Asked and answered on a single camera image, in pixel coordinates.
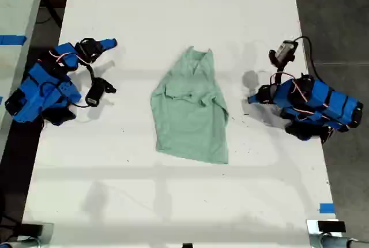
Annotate pale green T-shirt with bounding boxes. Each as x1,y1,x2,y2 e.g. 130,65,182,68
150,46,230,166

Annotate long blue tape strip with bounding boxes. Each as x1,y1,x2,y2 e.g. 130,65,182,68
0,35,28,47

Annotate grey side table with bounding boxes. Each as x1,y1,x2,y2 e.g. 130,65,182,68
0,0,49,152

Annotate short blue tape strip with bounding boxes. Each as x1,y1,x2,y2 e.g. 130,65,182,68
319,202,336,215

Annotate small black box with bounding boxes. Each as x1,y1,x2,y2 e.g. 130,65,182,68
19,223,44,238
317,220,347,234

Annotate black camera stalk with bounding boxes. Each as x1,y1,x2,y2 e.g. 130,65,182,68
270,60,289,87
85,63,98,83

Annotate black camera box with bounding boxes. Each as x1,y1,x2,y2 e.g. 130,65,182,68
85,77,118,107
268,40,299,67

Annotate black floor cable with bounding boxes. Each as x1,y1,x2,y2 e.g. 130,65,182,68
36,0,63,29

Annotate thin black camera cable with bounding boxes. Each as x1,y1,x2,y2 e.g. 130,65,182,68
67,101,93,109
293,35,319,80

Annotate metal corner bracket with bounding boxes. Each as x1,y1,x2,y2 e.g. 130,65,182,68
306,218,347,248
20,221,55,248

